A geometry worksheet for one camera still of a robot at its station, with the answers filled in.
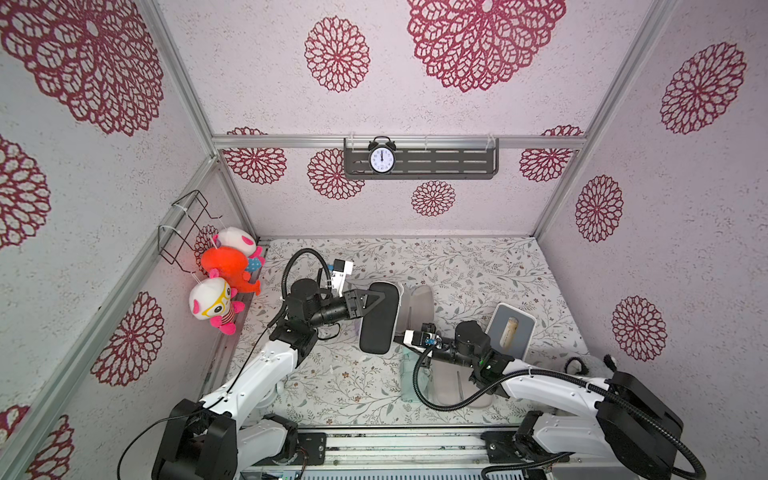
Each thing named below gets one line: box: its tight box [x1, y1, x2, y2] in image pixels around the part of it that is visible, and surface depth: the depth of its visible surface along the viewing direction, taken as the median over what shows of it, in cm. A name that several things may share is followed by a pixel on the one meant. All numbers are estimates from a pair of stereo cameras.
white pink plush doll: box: [213, 227, 266, 273], surface depth 97 cm
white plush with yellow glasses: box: [189, 268, 246, 335], surface depth 82 cm
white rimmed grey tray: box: [485, 302, 537, 361], surface depth 93 cm
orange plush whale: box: [201, 246, 261, 295], surface depth 90 cm
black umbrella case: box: [359, 282, 399, 355], surface depth 71 cm
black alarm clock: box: [368, 135, 397, 175], surface depth 92 cm
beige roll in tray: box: [499, 317, 519, 348], surface depth 94 cm
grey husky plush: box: [561, 354, 617, 378], surface depth 68 cm
